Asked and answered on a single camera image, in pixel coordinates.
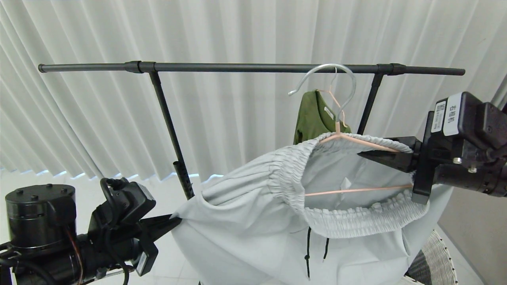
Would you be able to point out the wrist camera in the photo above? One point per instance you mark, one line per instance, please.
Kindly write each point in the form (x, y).
(134, 202)
(471, 114)

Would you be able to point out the white laundry basket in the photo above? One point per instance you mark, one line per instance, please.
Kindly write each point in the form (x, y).
(433, 261)

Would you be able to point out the pink clothes hanger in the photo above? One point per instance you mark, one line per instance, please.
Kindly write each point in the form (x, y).
(336, 103)
(356, 139)

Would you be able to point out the white curtain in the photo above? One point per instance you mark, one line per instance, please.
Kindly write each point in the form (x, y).
(237, 31)

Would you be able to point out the black clothes rack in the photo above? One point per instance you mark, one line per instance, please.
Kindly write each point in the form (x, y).
(237, 67)

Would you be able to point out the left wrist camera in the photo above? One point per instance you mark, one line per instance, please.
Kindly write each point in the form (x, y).
(134, 202)

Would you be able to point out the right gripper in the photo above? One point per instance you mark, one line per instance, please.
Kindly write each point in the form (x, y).
(422, 186)

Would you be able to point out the pale grey shorts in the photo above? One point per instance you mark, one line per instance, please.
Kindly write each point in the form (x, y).
(237, 221)

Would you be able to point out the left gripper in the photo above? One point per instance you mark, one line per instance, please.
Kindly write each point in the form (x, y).
(119, 249)

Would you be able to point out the green shirt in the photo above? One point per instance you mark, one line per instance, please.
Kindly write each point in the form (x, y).
(311, 118)

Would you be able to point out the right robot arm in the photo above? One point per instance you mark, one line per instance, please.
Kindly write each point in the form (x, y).
(495, 184)

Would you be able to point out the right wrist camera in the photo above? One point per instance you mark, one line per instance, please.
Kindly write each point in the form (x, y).
(471, 114)

